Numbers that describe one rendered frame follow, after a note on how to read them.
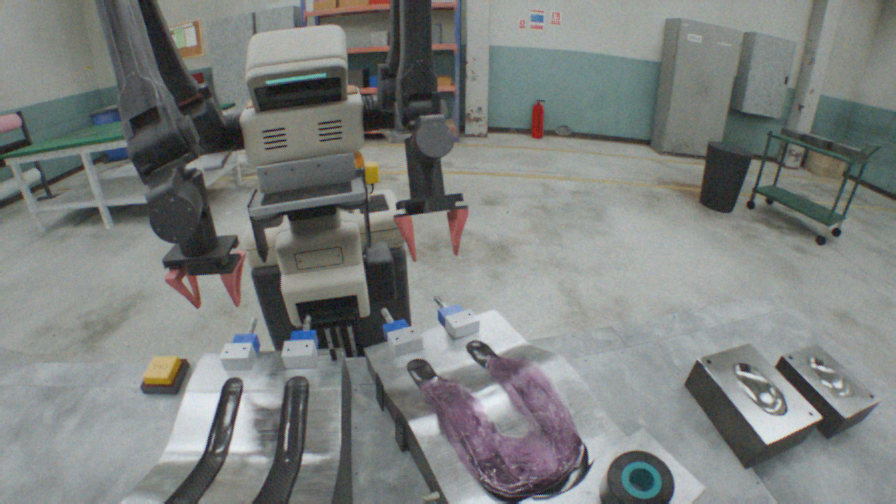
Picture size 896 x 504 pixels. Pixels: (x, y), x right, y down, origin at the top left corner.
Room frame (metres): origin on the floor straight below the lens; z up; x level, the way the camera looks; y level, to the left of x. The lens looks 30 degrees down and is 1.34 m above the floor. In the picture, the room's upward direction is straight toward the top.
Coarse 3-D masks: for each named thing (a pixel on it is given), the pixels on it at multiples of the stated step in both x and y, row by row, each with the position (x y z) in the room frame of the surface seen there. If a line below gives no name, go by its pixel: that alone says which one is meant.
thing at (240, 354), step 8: (256, 320) 0.52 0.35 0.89; (248, 328) 0.50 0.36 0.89; (240, 336) 0.47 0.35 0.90; (248, 336) 0.47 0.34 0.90; (256, 336) 0.47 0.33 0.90; (232, 344) 0.43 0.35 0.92; (240, 344) 0.43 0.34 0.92; (248, 344) 0.43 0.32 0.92; (256, 344) 0.46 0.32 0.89; (224, 352) 0.41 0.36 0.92; (232, 352) 0.41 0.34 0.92; (240, 352) 0.41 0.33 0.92; (248, 352) 0.42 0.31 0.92; (224, 360) 0.40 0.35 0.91; (232, 360) 0.40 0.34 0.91; (240, 360) 0.40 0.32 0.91; (248, 360) 0.40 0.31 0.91; (224, 368) 0.40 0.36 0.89; (232, 368) 0.40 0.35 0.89; (240, 368) 0.40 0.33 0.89; (248, 368) 0.40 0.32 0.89
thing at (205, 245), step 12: (204, 216) 0.42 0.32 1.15; (204, 228) 0.41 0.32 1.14; (192, 240) 0.40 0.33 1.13; (204, 240) 0.41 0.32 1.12; (216, 240) 0.43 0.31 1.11; (228, 240) 0.44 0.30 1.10; (168, 252) 0.41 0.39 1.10; (180, 252) 0.41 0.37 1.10; (192, 252) 0.40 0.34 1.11; (204, 252) 0.41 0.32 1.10; (216, 252) 0.41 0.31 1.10; (228, 252) 0.42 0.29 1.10; (168, 264) 0.39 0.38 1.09; (180, 264) 0.40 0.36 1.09
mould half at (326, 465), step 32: (256, 352) 0.44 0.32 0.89; (320, 352) 0.46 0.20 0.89; (192, 384) 0.36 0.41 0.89; (256, 384) 0.37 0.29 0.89; (320, 384) 0.39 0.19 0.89; (192, 416) 0.30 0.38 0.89; (256, 416) 0.32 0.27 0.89; (320, 416) 0.33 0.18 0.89; (192, 448) 0.25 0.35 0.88; (256, 448) 0.26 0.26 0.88; (320, 448) 0.28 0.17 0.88; (160, 480) 0.18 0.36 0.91; (224, 480) 0.20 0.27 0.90; (256, 480) 0.21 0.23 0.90; (320, 480) 0.22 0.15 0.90
